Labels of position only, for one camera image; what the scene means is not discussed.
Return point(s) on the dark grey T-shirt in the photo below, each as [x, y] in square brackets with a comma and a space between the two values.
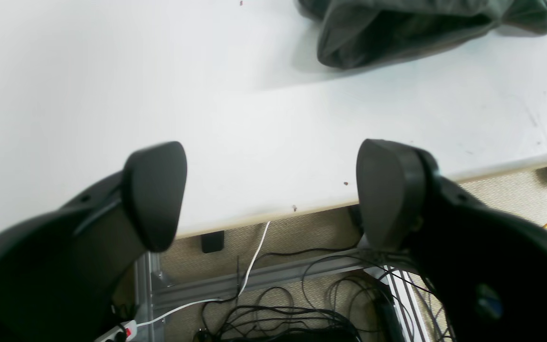
[360, 33]

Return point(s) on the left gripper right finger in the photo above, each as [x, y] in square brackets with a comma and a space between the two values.
[487, 267]

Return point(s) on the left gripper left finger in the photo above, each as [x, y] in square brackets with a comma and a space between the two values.
[59, 271]

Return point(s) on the white power strip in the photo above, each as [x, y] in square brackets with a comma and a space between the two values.
[123, 332]

